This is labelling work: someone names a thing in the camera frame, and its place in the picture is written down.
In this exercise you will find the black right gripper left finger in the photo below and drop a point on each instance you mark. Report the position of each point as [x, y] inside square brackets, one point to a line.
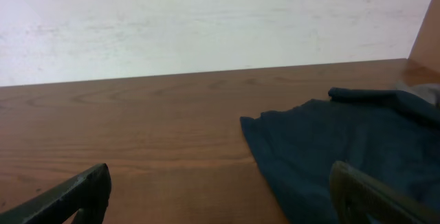
[85, 197]

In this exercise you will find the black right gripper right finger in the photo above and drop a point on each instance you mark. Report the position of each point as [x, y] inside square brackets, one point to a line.
[358, 197]

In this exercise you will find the dark blue shorts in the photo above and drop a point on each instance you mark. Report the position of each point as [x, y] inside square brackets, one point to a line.
[390, 135]

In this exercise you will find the grey garment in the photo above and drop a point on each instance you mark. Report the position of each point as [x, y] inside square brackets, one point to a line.
[428, 92]

